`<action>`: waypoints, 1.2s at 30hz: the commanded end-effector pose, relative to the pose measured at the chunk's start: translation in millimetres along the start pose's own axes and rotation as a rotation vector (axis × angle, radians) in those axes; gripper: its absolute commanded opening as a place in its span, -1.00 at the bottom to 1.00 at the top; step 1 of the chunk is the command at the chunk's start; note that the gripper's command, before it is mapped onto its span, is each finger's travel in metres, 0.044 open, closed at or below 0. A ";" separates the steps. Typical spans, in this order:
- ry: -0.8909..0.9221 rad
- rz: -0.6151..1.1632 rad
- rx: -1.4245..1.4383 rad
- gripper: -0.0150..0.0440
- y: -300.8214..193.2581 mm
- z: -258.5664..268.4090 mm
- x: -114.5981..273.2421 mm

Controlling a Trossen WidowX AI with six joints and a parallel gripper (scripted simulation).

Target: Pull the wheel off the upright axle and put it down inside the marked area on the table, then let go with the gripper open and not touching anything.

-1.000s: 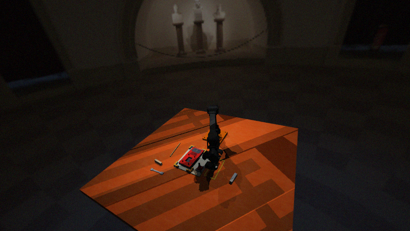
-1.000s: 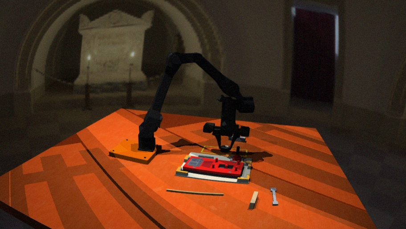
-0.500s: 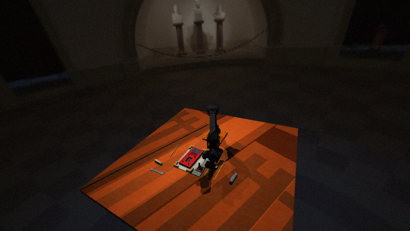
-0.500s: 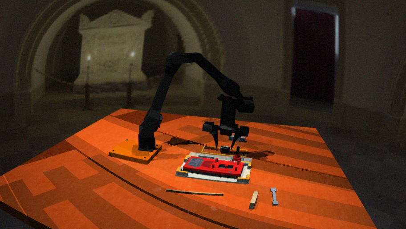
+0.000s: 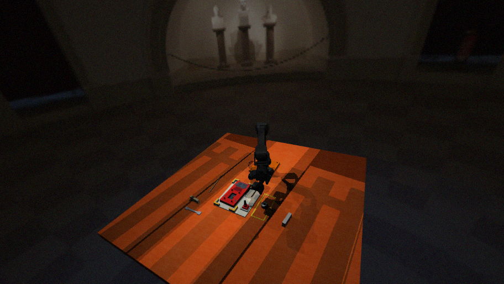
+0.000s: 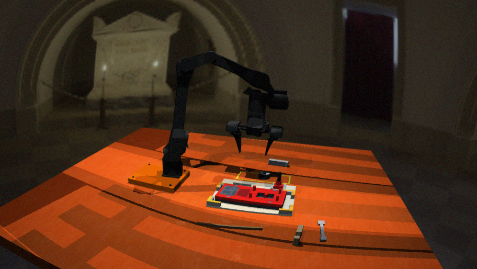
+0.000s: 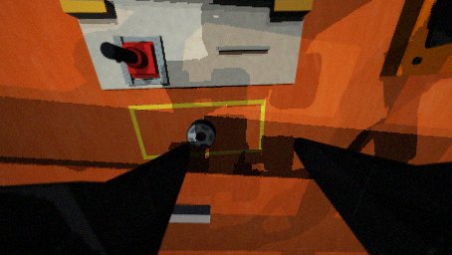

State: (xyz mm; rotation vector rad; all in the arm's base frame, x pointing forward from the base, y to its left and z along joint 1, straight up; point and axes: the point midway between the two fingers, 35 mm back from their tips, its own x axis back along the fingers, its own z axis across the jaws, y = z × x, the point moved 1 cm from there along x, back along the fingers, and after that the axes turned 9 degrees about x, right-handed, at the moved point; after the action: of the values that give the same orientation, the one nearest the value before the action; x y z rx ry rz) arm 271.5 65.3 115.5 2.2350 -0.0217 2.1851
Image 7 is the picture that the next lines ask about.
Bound yellow rectangular outline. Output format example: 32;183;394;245
128;100;266;159

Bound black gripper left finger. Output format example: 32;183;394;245
0;143;190;255

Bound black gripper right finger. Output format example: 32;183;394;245
294;137;452;255

